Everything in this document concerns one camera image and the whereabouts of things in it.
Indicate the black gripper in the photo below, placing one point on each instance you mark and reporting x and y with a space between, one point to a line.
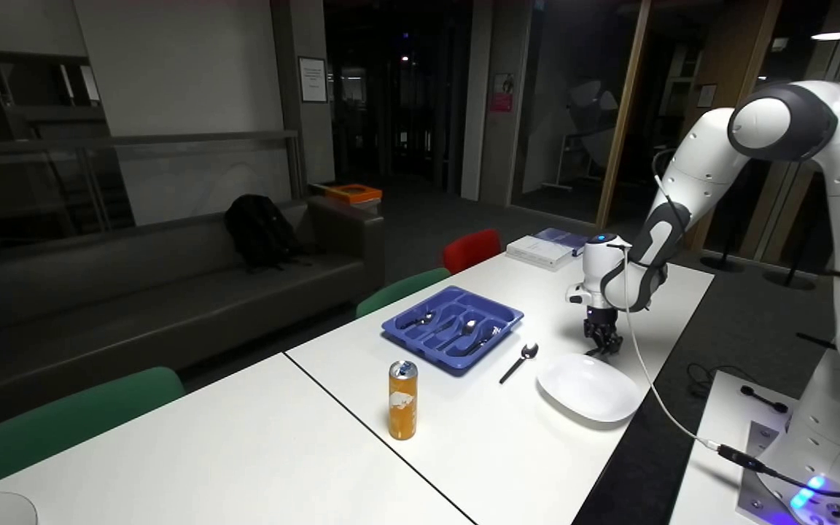
602 321

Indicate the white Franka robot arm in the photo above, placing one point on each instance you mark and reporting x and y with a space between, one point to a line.
701 156

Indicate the white square plate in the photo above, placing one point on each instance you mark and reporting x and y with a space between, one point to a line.
585 388

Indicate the blue book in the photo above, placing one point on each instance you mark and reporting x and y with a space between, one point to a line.
566 238

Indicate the red chair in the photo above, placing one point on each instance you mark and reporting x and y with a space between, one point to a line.
471 251

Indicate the shiny metal spoon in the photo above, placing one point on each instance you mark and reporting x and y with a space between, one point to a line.
426 319

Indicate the blue plastic cutlery tray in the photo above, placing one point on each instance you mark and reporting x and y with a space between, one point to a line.
408 340

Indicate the green chair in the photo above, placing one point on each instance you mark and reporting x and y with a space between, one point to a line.
60 427
399 290

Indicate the orange drink can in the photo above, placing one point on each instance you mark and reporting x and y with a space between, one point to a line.
402 404

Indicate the bin with orange lid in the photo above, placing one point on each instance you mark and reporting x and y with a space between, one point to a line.
353 192

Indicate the black backpack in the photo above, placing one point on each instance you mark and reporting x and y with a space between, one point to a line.
259 232

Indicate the ceiling light strip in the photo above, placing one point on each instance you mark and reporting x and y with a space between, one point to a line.
837 35

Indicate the grey sofa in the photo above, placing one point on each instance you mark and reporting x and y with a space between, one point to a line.
100 302

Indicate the glass railing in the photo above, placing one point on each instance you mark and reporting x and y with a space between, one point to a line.
49 185

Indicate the red wall sign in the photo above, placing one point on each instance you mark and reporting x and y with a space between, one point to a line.
499 95

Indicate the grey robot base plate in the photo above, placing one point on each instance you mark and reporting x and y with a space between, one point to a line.
828 496

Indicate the framed wall notice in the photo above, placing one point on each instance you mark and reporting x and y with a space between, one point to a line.
312 79

